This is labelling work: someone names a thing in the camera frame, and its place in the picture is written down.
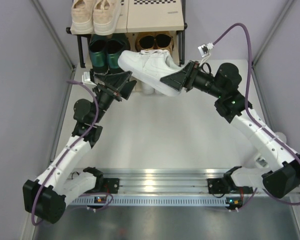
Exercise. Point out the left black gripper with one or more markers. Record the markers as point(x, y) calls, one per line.
point(116, 86)

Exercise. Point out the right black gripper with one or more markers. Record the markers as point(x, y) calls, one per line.
point(185, 78)

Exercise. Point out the white chunky sneaker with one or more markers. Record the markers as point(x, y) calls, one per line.
point(257, 160)
point(149, 66)

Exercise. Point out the green pointed shoe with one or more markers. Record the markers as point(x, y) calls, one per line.
point(115, 46)
point(97, 53)

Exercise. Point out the gold loafer one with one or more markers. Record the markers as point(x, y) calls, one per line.
point(164, 41)
point(145, 41)

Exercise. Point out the beige sneaker one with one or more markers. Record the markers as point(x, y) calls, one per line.
point(105, 15)
point(82, 16)

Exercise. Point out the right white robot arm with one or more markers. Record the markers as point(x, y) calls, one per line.
point(282, 173)

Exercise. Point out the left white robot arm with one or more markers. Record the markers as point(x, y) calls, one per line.
point(48, 196)

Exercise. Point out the beige black-framed shoe shelf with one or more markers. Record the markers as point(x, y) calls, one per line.
point(139, 16)

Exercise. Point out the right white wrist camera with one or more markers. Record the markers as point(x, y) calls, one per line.
point(205, 49)

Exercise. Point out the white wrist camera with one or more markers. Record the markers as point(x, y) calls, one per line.
point(87, 79)
point(205, 49)

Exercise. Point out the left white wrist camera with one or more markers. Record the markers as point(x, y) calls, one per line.
point(87, 79)

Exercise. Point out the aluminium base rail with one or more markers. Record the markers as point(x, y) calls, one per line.
point(165, 182)

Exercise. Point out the perforated grey cable duct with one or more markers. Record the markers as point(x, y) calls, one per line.
point(157, 201)

